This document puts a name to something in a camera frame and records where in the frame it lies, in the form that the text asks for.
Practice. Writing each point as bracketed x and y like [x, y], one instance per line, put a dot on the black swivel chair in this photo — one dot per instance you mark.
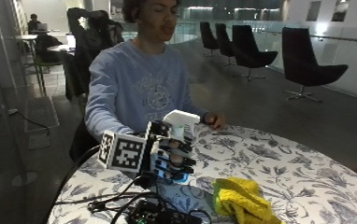
[248, 49]
[224, 40]
[208, 35]
[306, 65]

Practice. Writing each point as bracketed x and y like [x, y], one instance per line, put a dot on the laptop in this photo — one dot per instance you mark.
[43, 26]

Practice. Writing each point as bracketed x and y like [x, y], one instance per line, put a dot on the white marker cube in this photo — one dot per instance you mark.
[127, 153]

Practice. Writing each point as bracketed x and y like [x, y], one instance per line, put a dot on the floral tablecloth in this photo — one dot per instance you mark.
[293, 168]

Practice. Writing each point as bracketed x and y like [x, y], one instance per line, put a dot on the green chair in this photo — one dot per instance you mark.
[47, 63]

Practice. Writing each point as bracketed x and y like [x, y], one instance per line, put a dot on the white round table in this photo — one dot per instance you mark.
[27, 37]

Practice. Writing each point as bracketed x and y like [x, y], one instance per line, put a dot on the black electronic device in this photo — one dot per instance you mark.
[157, 215]

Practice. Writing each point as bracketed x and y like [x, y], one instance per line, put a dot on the metal handrail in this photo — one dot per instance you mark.
[326, 37]

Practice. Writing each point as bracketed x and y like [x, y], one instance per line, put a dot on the the person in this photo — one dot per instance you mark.
[140, 81]

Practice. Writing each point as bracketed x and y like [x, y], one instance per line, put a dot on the grey floor mat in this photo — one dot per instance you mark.
[41, 113]

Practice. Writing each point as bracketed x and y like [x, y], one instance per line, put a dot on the yellow cloth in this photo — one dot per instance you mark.
[240, 202]

